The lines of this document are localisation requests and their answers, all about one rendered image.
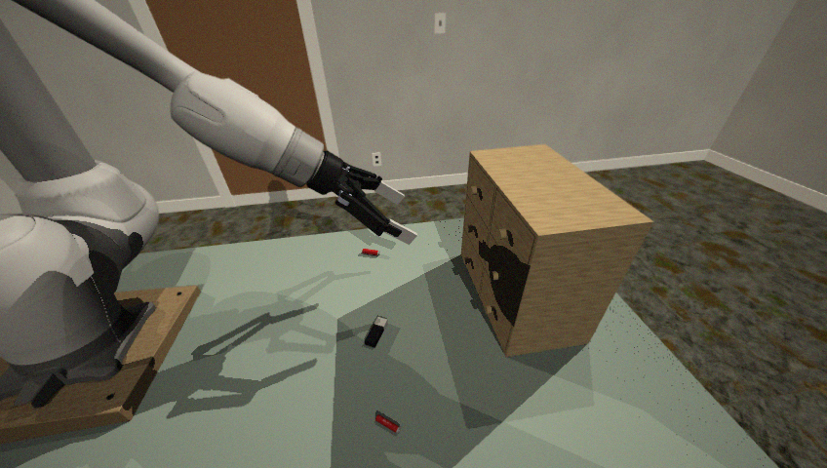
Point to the black and white eraser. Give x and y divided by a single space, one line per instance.
376 332

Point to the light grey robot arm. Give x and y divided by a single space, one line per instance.
82 221

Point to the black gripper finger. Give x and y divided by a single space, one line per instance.
373 182
369 215

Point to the small wooden chest of drawers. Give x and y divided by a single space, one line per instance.
586 238

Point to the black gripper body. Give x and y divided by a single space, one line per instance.
329 179

